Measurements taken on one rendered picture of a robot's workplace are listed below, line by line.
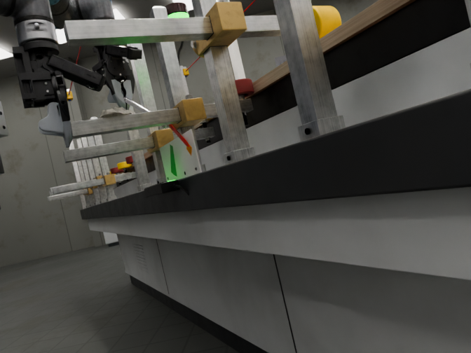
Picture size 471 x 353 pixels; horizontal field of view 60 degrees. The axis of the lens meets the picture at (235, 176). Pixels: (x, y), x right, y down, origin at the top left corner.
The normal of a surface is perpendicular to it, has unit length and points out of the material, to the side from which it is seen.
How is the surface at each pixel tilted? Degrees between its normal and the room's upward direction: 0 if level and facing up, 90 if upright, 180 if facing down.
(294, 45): 90
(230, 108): 90
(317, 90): 90
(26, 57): 90
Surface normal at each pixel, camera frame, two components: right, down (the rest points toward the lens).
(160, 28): 0.44, -0.11
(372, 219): -0.87, 0.20
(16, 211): -0.07, 0.01
